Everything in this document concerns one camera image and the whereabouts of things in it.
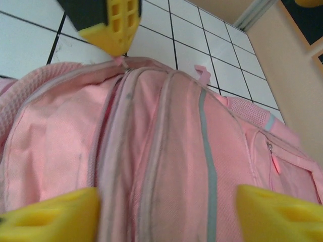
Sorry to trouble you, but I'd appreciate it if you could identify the pink backpack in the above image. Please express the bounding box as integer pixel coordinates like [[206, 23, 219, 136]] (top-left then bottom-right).
[[0, 55, 323, 242]]

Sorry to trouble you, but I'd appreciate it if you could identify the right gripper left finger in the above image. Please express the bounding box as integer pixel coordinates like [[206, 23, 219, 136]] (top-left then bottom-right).
[[0, 188, 101, 242]]

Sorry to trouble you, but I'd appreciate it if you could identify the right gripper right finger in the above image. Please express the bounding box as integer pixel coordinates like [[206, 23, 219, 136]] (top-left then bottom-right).
[[236, 184, 323, 242]]

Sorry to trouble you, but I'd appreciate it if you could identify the aluminium frame post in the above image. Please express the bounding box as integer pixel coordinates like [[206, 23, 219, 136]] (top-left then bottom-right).
[[233, 0, 278, 31]]

